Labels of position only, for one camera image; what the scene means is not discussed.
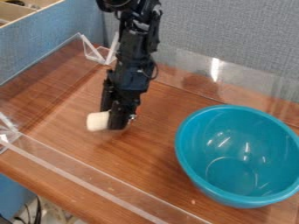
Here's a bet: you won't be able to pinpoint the clear acrylic left barrier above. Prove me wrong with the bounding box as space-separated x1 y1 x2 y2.
0 32 99 123

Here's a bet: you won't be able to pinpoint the clear acrylic back barrier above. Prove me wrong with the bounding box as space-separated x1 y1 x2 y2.
153 44 299 128

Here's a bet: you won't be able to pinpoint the white brown toy mushroom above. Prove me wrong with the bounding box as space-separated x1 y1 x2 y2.
87 111 109 131

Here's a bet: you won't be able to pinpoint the clear acrylic barrier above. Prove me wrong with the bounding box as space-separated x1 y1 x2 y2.
0 112 209 224
153 44 299 128
0 32 99 123

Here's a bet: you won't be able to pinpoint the wooden shelf unit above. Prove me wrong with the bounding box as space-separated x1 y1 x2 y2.
0 0 65 29

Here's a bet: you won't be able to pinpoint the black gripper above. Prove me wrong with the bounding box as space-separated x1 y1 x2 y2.
100 59 155 130

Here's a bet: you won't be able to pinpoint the clear acrylic front barrier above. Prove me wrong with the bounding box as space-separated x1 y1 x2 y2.
0 112 209 224

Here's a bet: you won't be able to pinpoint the blue plastic bowl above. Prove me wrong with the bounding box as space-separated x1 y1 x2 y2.
173 105 299 208

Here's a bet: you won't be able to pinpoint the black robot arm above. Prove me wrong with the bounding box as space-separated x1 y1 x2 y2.
87 0 163 131

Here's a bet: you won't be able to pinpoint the black cables under table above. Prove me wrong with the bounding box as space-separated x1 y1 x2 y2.
0 195 44 224

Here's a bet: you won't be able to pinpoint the clear acrylic corner bracket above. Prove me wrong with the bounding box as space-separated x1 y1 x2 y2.
79 32 119 65

